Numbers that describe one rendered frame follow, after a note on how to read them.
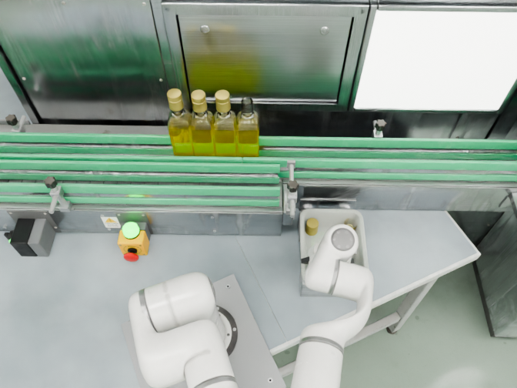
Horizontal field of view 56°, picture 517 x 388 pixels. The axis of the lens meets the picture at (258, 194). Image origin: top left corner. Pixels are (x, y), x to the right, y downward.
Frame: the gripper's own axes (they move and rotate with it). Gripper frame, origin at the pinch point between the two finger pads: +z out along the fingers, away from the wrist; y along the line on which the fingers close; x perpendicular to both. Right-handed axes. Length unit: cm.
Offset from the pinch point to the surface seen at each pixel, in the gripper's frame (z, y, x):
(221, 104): -27, 26, -33
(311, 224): 2.2, 3.0, -11.7
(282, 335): 1.0, 11.4, 18.0
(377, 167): -7.4, -14.3, -24.9
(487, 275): 68, -75, -8
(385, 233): 8.5, -19.1, -10.8
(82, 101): -5, 69, -47
